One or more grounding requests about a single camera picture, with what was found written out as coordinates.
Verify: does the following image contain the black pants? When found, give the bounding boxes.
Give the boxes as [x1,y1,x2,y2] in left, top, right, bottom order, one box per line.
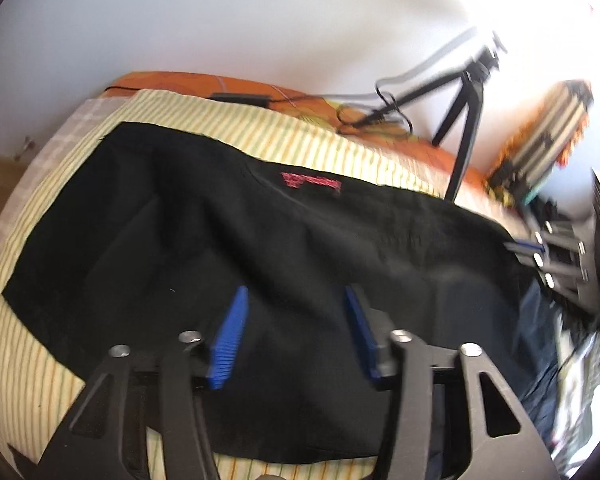
[3,122,539,464]

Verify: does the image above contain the black mini tripod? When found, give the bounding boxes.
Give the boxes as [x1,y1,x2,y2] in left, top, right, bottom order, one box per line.
[351,36,506,203]

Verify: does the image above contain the white checkered blanket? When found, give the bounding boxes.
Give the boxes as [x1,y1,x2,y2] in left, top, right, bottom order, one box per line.
[0,96,126,251]

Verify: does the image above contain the folded silver tripod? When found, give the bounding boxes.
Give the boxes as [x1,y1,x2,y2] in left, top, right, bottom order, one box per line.
[488,79,594,201]

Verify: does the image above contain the yellow striped bed sheet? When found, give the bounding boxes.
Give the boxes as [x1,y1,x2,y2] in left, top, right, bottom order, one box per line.
[0,91,454,479]

